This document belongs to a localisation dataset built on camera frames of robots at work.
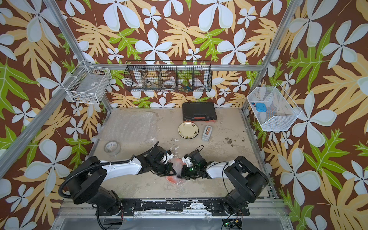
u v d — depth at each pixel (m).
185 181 0.82
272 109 0.84
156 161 0.72
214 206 0.75
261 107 0.86
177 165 0.86
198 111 1.18
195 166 0.72
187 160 0.84
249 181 0.45
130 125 1.09
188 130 1.05
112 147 0.97
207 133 1.01
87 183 0.44
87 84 0.86
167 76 0.98
